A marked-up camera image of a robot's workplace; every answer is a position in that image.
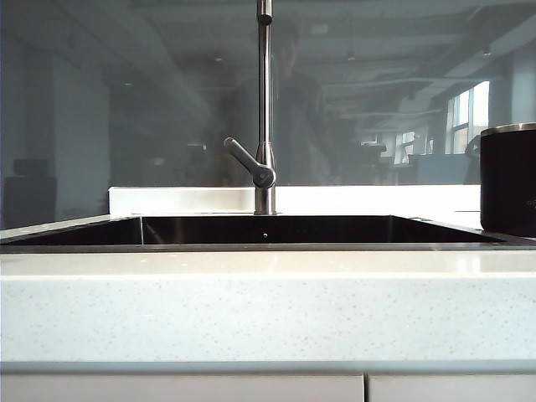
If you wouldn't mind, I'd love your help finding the steel faucet lever handle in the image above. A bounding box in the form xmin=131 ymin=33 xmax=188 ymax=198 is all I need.
xmin=223 ymin=137 xmax=276 ymax=188

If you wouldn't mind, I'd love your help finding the black rectangular sink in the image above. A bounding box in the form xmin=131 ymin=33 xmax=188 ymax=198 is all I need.
xmin=0 ymin=214 xmax=536 ymax=253

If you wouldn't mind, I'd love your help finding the wide beige cabinet door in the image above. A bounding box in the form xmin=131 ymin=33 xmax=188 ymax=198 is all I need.
xmin=0 ymin=373 xmax=365 ymax=402

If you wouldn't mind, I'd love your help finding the white counter upstand ledge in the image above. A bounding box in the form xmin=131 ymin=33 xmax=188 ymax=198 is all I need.
xmin=107 ymin=183 xmax=482 ymax=215

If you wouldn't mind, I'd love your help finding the stainless steel faucet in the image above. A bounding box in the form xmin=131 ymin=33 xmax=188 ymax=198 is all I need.
xmin=252 ymin=0 xmax=278 ymax=216

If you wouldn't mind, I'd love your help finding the narrow beige cabinet door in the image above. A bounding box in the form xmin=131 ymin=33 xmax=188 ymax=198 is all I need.
xmin=368 ymin=374 xmax=536 ymax=402

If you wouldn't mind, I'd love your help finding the black mug with steel rim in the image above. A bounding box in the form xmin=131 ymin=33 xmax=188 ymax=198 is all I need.
xmin=479 ymin=122 xmax=536 ymax=238

